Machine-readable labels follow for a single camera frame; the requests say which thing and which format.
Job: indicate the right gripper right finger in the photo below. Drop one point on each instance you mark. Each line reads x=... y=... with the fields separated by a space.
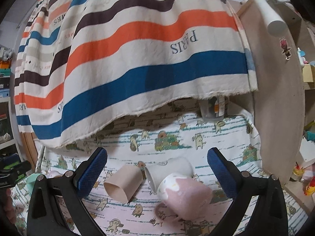
x=270 y=214

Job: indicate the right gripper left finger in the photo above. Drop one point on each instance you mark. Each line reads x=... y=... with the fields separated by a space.
x=45 y=216

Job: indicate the beige square paper cup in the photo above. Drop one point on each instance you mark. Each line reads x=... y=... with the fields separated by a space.
x=123 y=184

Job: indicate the white cup with pink base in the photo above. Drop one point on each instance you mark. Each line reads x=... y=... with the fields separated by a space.
x=54 y=174

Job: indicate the mint green cup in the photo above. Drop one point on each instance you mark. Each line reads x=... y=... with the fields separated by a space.
x=30 y=182

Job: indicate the white cylindrical cup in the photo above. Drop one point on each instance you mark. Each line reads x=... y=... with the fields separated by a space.
x=156 y=173

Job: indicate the right side cluttered shelf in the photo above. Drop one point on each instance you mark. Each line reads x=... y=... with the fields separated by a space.
x=305 y=156

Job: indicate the left side storage shelf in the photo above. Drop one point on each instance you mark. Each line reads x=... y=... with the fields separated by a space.
x=9 y=143

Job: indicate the pink and white mug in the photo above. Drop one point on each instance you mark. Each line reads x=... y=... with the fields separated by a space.
x=183 y=196

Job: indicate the brown wooden board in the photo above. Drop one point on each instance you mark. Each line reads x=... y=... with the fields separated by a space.
x=279 y=103

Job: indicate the clear plastic container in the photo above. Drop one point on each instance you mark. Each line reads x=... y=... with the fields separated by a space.
x=213 y=109

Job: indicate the striped Paris curtain cloth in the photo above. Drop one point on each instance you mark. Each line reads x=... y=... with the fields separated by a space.
x=81 y=64

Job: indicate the cartoon sticker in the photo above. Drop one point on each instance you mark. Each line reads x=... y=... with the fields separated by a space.
x=286 y=49

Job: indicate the white tube lamp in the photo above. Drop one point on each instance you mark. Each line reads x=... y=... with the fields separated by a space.
x=273 y=22

